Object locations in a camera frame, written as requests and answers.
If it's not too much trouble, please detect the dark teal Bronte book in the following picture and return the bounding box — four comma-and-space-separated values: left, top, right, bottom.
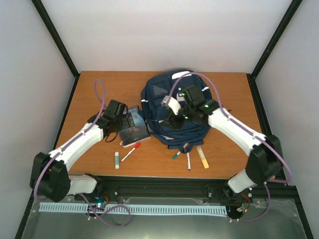
119, 106, 151, 147

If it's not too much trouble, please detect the navy blue student backpack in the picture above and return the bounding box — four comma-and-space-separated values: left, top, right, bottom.
141, 69, 220, 154

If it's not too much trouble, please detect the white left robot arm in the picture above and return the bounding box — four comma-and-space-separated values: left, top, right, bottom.
30, 100, 133, 202

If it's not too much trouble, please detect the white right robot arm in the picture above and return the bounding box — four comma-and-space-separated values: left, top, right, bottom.
161, 85, 282, 194

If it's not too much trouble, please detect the red marker pen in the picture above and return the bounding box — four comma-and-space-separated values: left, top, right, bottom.
121, 142, 141, 162

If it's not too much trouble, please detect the white glue stick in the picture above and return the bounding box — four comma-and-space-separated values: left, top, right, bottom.
115, 151, 120, 169

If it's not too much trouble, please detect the green capped marker pen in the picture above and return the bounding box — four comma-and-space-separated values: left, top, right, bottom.
173, 143, 188, 159

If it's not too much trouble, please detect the yellow highlighter pen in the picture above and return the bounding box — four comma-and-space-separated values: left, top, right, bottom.
196, 146, 209, 169

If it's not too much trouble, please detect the purple marker pen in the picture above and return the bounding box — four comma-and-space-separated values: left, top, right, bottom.
186, 152, 191, 171

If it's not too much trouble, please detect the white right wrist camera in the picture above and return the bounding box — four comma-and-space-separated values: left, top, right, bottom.
161, 96, 181, 115

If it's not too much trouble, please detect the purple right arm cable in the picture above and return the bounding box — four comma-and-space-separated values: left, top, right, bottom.
167, 71, 292, 223

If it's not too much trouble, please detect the black left corner frame post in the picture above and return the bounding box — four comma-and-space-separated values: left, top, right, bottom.
30, 0, 80, 78

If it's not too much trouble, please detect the black corner frame post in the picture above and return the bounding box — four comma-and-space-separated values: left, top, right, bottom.
30, 0, 80, 78
250, 0, 304, 78

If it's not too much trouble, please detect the light blue slotted cable duct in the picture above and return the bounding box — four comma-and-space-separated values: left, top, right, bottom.
38, 202, 227, 217

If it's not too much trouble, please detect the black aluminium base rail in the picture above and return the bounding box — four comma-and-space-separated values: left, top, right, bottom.
30, 173, 299, 206

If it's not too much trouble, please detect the black right corner frame post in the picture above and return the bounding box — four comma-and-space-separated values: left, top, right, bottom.
250, 0, 304, 78

